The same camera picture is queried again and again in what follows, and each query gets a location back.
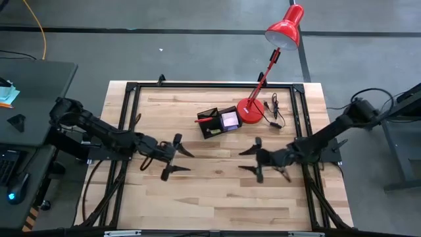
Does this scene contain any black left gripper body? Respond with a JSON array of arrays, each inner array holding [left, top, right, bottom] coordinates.
[[137, 133, 184, 182]]

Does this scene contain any yellow cable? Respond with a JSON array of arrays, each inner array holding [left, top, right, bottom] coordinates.
[[22, 0, 47, 61]]

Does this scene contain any black mesh desk organizer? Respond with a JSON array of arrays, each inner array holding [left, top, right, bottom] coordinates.
[[196, 105, 243, 140]]

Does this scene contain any dark grey metal stand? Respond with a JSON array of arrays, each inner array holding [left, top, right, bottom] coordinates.
[[381, 82, 421, 194]]

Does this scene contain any silver aluminium bracket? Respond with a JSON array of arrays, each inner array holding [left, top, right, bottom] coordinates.
[[103, 230, 142, 237], [287, 231, 326, 237]]

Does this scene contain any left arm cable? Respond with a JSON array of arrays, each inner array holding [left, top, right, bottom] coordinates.
[[134, 113, 155, 172]]

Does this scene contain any dark grey keyboard desk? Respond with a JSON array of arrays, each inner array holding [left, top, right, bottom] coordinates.
[[0, 144, 57, 230]]

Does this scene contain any black keyboard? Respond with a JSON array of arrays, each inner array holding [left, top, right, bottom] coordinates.
[[0, 148, 20, 187]]

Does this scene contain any black triangular stand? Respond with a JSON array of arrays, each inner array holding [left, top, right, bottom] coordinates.
[[7, 113, 26, 133]]

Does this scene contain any black metal table frame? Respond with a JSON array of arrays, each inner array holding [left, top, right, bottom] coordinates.
[[78, 74, 353, 231]]

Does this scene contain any red desk lamp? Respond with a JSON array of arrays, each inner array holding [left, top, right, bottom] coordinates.
[[235, 3, 305, 125]]

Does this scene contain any light blue paper stack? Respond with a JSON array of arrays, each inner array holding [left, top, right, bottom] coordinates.
[[0, 80, 21, 105]]

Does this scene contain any yellow black striped desk foot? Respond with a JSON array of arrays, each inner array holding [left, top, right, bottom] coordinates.
[[21, 205, 39, 233]]

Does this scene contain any black computer mouse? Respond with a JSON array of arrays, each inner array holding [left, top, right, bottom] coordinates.
[[6, 172, 30, 205]]

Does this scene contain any pink sticky note pad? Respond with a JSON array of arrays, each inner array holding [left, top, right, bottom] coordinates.
[[222, 111, 240, 128]]

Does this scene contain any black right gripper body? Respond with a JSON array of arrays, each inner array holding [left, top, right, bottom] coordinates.
[[255, 136, 297, 184]]

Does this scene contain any black lamp power cable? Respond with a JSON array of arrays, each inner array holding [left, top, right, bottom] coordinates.
[[262, 92, 286, 130]]

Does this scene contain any dark grey side desk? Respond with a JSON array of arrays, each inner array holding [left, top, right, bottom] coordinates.
[[0, 58, 79, 148]]

